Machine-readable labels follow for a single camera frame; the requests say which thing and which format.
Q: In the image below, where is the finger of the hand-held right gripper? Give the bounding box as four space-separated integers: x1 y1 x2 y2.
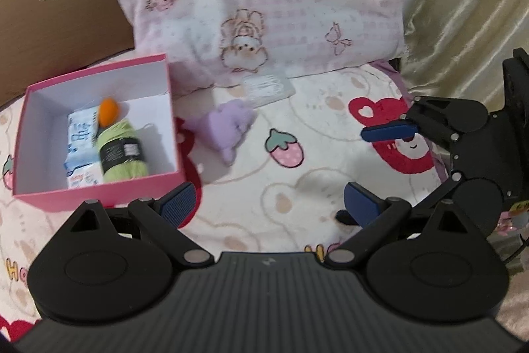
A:
335 170 466 226
361 96 460 144

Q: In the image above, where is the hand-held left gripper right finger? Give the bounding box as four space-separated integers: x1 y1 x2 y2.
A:
324 181 468 269

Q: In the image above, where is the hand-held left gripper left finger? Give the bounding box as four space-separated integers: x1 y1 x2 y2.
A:
68 183 216 268

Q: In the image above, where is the green yarn ball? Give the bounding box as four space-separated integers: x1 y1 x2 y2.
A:
94 117 149 183

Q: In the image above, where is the purple plush toy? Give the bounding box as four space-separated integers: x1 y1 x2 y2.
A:
184 99 257 166

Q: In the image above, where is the pink cardboard box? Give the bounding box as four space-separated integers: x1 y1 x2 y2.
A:
12 53 186 213

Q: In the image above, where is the small white wipes packet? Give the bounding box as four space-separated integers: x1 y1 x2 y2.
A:
66 165 103 188

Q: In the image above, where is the orange makeup sponge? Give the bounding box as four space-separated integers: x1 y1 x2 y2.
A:
99 98 121 127

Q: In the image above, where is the blue tissue pack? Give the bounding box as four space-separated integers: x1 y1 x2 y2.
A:
64 109 102 174

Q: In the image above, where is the clear plastic mask packet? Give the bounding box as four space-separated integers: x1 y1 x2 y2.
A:
240 74 295 106

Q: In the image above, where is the purple cloth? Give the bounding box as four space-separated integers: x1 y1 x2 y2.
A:
370 59 412 93

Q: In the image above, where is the gold curtain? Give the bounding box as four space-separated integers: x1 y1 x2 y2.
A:
401 0 529 114

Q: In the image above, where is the brown pillow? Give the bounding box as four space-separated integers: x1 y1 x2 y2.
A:
0 0 137 106

